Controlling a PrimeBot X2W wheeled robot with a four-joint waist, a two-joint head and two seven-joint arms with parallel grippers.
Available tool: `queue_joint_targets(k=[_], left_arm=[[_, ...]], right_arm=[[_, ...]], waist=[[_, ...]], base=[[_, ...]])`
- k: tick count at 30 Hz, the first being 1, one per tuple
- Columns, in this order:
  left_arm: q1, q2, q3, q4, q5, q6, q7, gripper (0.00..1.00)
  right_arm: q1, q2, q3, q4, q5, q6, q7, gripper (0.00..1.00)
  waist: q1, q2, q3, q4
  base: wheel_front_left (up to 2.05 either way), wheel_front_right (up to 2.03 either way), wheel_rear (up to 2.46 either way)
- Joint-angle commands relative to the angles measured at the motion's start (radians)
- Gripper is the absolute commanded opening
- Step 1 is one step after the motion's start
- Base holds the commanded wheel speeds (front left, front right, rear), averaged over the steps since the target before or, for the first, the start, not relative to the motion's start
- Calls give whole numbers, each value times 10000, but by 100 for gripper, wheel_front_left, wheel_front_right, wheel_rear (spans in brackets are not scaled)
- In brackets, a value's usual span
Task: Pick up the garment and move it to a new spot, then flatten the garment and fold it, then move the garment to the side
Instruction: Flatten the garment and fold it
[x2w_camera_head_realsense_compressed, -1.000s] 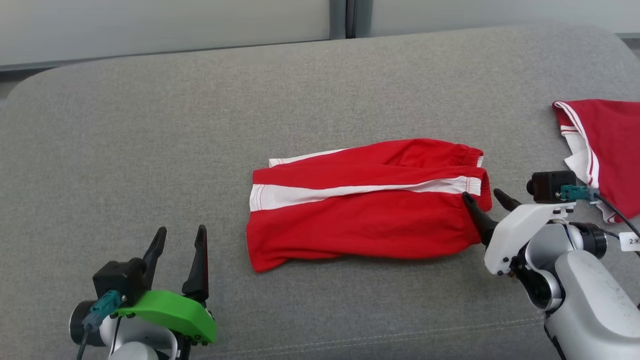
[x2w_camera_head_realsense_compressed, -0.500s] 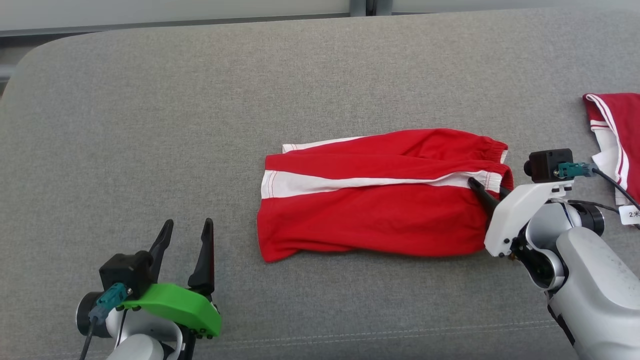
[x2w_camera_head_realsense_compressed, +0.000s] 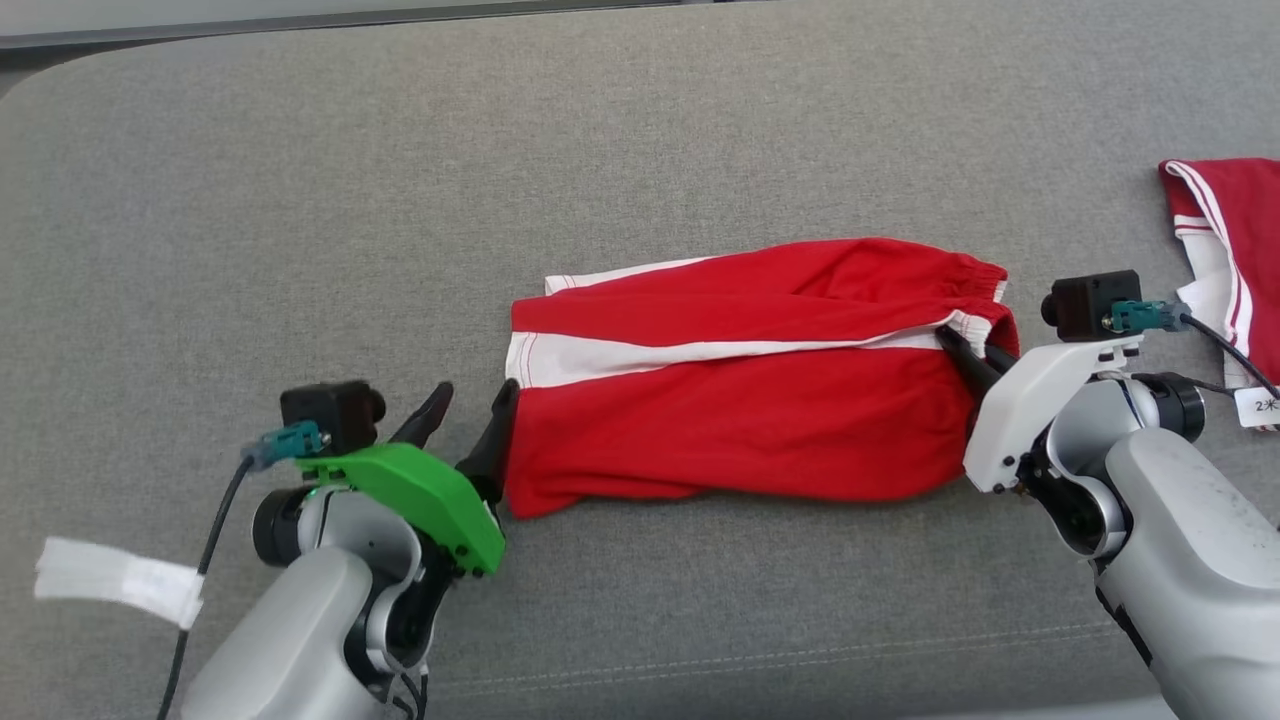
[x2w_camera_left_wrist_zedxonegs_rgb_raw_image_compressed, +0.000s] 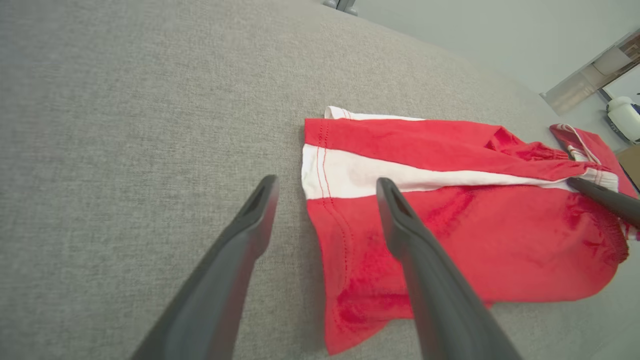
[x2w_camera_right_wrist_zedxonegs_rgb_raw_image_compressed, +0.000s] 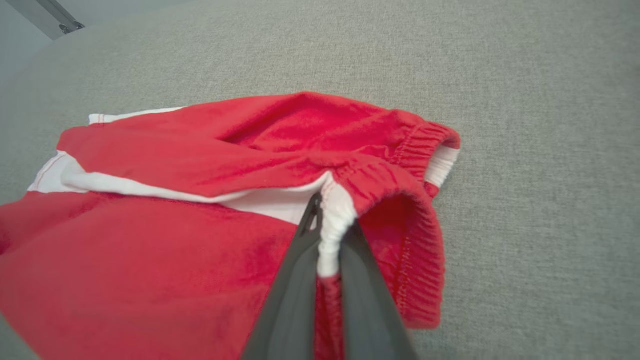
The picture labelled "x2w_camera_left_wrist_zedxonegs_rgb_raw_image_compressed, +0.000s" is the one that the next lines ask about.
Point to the white rounded appliance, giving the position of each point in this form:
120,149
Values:
625,117

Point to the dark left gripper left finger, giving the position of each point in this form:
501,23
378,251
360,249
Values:
225,280

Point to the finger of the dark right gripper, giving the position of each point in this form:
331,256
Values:
615,202

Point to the red shorts with white stripe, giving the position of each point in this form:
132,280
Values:
500,240

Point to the red Bulls 23 jersey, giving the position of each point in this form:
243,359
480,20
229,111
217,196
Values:
602,146

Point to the grey wall partition post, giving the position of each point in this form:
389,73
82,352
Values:
342,5

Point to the brown cardboard box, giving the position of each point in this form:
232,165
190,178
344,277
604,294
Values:
631,162

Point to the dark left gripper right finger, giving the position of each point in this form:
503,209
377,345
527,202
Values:
440,300

